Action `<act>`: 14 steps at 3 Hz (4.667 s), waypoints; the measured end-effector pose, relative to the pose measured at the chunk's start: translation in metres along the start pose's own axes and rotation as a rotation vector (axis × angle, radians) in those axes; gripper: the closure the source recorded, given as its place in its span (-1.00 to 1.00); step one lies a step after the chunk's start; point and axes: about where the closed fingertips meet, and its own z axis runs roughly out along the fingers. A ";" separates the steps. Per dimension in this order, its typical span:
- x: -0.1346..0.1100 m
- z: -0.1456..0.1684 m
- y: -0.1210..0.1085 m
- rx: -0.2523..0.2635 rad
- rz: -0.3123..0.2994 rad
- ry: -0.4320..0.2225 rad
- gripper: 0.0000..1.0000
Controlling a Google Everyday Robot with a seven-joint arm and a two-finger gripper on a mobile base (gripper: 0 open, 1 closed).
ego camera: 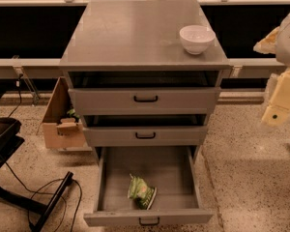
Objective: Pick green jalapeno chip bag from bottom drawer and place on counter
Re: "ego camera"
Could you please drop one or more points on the white ceramic bowl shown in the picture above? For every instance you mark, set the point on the white ceramic bowl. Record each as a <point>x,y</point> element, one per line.
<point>195,39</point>

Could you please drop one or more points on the grey horizontal railing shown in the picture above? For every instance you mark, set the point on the grey horizontal railing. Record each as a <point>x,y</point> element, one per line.
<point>49,68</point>

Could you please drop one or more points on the green jalapeno chip bag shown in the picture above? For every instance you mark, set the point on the green jalapeno chip bag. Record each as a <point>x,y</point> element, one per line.
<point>139,191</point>

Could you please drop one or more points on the open cardboard box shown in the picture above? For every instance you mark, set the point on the open cardboard box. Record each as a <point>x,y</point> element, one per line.
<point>60,130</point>

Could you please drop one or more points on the bottom grey drawer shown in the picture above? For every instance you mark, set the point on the bottom grey drawer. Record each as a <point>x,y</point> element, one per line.
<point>169,169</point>

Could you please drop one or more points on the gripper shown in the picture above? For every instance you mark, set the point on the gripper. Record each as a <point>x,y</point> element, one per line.
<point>289,43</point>

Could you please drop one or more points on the grey drawer cabinet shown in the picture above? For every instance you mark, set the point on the grey drawer cabinet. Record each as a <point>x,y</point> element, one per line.
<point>136,44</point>

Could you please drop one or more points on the top grey drawer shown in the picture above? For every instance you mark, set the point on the top grey drawer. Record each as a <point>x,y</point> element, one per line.
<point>137,101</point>

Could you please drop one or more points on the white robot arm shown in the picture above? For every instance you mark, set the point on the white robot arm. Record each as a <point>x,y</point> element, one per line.
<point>277,42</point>

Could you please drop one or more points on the middle grey drawer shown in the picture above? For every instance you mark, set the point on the middle grey drawer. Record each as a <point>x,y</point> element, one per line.
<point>145,136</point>

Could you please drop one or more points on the grey drawer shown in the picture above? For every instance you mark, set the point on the grey drawer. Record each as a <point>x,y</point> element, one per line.
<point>137,101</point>
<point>169,169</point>
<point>145,136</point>

